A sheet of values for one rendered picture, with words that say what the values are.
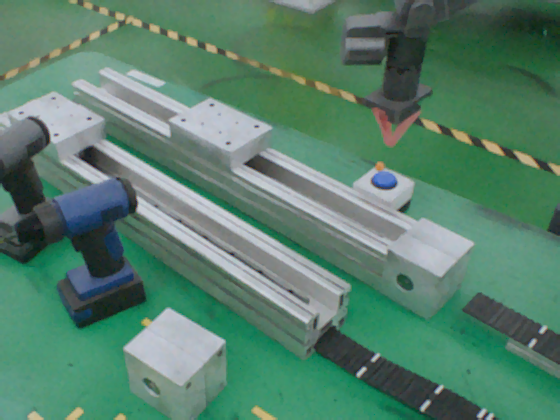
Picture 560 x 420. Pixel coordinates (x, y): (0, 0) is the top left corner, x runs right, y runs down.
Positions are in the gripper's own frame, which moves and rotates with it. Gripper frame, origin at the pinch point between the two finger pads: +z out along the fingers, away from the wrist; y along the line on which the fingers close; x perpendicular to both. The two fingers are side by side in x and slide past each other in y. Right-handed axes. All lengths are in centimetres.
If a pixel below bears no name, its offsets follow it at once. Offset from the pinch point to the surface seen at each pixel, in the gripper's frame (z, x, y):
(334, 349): 13.7, 15.4, 32.5
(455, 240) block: 4.9, 19.1, 9.2
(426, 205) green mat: 14.4, 5.9, -6.7
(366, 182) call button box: 8.5, -1.9, 2.3
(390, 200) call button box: 8.5, 4.1, 3.6
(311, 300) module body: 10.0, 8.8, 30.2
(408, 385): 12.3, 27.0, 31.4
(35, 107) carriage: 2, -57, 34
